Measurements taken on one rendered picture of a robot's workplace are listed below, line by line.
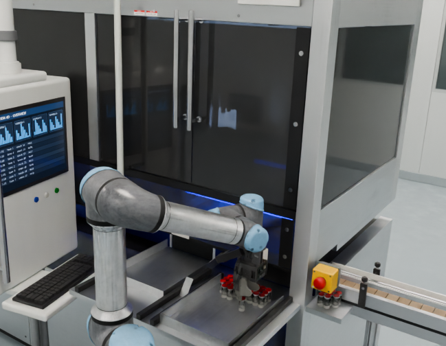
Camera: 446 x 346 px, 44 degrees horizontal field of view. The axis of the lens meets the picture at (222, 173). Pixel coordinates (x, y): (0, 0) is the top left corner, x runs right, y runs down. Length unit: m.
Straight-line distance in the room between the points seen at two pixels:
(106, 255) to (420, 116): 5.25
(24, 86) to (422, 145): 5.05
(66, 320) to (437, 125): 4.66
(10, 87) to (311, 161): 1.07
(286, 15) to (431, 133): 4.79
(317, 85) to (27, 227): 1.21
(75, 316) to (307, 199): 1.42
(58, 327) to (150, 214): 1.68
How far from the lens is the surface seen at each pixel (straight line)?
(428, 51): 6.32
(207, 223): 1.42
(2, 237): 2.03
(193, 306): 1.89
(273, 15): 1.75
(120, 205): 1.31
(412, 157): 6.50
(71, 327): 2.84
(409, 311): 1.92
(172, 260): 2.18
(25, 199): 2.17
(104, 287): 1.52
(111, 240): 1.46
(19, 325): 3.20
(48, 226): 2.31
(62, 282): 2.18
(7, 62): 2.12
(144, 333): 1.52
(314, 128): 1.72
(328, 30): 1.67
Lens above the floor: 1.86
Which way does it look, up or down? 17 degrees down
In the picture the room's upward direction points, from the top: 2 degrees clockwise
